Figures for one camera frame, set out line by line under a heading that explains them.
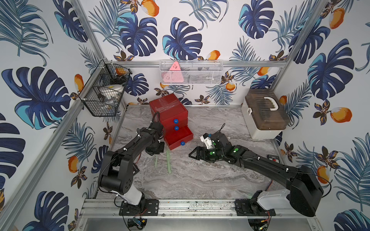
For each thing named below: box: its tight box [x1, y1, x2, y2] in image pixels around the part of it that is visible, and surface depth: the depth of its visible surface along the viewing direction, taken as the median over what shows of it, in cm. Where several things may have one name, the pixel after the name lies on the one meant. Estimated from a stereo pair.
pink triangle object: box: [163, 61, 185, 83], surface depth 92 cm
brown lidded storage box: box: [240, 88, 291, 140], surface depth 98 cm
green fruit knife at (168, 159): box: [166, 149, 172, 174], surface depth 94 cm
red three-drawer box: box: [148, 93, 194, 151], surface depth 94 cm
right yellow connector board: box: [266, 154, 280, 164], surface depth 92 cm
